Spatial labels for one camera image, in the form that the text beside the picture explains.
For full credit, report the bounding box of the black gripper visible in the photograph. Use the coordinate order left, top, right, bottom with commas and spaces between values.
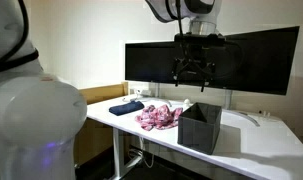
171, 44, 216, 93

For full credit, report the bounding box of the pink floral cloth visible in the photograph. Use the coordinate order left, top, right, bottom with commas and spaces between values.
134, 104, 184, 132

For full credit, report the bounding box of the navy blue cloth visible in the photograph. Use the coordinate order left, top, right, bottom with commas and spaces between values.
108, 100, 146, 117

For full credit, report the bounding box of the dark grey fabric box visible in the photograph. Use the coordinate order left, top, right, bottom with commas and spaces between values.
176, 102, 223, 156

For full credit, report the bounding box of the silver curved monitor stand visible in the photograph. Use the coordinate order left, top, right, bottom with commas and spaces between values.
220, 89, 261, 128
121, 82, 174, 108

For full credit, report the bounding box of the black flat monitor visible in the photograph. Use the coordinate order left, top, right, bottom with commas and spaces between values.
124, 40, 192, 84
187, 25, 300, 96

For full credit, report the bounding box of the white power adapter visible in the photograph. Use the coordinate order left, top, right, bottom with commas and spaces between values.
134, 87, 151, 98

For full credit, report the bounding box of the light wooden board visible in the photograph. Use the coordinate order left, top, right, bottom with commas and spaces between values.
74, 81, 129, 168

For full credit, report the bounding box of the white table leg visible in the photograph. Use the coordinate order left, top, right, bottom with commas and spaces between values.
111, 127, 144, 180

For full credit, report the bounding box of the white hanging cable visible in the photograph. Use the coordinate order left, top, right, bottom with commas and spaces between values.
128, 136, 156, 169

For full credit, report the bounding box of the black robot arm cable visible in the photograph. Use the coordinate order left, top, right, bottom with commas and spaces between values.
0, 0, 189, 75

